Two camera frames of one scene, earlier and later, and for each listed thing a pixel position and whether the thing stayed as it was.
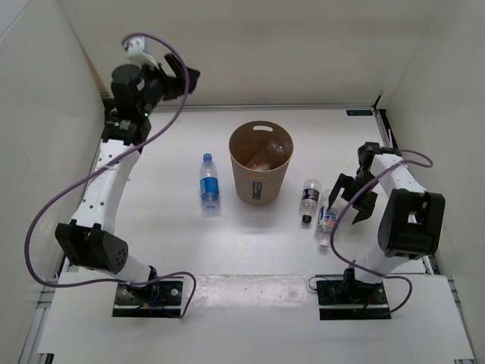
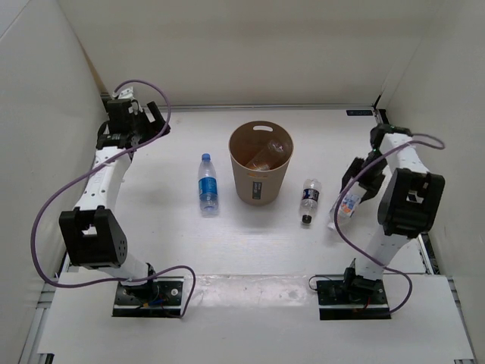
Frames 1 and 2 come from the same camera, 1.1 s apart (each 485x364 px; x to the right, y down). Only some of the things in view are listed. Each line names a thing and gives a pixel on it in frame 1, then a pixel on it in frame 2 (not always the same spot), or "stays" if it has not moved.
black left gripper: (175, 86) → (159, 127)
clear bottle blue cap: (209, 186) stays
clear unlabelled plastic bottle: (268, 155) stays
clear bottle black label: (308, 205) stays
